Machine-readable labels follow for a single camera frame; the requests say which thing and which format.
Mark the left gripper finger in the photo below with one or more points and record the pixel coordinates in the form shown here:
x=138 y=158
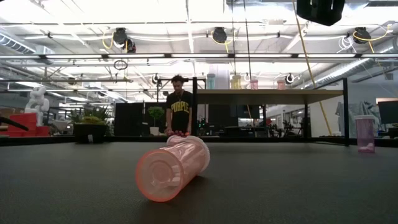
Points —
x=14 y=123

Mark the silver ventilation duct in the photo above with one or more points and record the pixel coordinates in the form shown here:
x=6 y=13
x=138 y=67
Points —
x=357 y=67
x=15 y=45

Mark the black partition panel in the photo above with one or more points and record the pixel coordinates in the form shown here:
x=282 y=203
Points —
x=130 y=119

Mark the potted succulent plant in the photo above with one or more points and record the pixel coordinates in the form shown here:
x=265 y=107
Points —
x=90 y=132

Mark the black monitor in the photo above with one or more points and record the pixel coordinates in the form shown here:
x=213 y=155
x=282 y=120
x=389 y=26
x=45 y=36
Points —
x=388 y=112

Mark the wooden shelf black legs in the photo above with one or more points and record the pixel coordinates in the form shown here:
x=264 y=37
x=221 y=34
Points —
x=267 y=96

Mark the small potted tree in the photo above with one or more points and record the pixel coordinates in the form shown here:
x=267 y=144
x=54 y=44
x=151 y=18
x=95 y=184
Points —
x=155 y=113

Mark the person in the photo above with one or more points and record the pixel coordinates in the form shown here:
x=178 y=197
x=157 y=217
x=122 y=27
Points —
x=179 y=109

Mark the blue medicine bottle white cap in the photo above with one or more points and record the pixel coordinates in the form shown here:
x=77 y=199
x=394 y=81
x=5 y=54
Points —
x=210 y=82

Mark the long ceiling light bar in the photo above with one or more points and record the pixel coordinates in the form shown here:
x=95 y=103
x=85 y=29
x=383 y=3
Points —
x=199 y=56

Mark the pink medicine bottle pink lid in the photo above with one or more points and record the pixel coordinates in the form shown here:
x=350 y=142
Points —
x=364 y=133

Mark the yellow medicine bottle white cap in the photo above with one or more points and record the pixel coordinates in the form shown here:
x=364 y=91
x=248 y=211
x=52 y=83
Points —
x=236 y=82

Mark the red storage bins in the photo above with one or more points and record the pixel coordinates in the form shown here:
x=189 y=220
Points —
x=28 y=124

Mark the white humanoid figure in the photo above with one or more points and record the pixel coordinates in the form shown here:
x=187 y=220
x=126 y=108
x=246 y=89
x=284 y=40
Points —
x=37 y=101

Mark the colourful toy fruit pile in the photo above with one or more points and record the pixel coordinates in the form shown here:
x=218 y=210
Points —
x=178 y=133

